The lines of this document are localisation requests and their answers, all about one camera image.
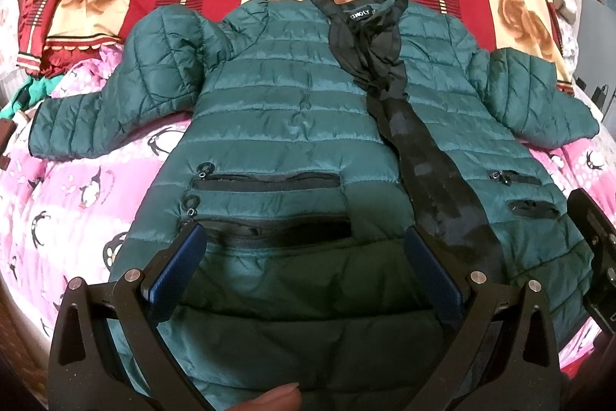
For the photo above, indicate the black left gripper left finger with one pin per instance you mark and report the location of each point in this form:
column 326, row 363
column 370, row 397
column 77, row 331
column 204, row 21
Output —
column 85, row 371

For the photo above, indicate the pink penguin blanket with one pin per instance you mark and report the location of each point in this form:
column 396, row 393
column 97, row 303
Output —
column 63, row 219

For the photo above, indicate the green cloth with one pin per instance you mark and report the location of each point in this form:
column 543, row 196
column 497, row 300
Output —
column 32, row 92

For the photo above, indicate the brown wooden bed frame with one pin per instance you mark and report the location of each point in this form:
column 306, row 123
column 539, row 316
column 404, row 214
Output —
column 7, row 128

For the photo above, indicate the grey cabinet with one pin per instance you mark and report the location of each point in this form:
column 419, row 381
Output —
column 595, row 70

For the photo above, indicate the person's hand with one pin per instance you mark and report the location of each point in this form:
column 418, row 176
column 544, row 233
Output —
column 283, row 398

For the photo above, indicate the green quilted puffer jacket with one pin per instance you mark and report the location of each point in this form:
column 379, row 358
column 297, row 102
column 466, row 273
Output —
column 320, row 133

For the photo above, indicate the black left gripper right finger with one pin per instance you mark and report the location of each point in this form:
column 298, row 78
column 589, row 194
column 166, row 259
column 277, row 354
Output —
column 500, row 349

